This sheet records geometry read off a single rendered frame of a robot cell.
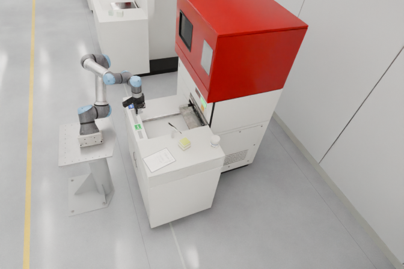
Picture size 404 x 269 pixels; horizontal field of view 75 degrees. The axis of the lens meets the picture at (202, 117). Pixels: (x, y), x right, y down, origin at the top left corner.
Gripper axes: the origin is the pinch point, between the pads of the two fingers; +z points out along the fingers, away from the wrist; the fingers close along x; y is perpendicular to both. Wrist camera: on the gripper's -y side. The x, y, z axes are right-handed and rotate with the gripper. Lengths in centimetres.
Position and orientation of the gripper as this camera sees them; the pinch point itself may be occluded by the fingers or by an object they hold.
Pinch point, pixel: (136, 114)
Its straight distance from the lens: 215.1
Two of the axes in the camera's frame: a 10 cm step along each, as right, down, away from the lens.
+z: -1.1, 7.0, 7.0
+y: 9.2, -2.0, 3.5
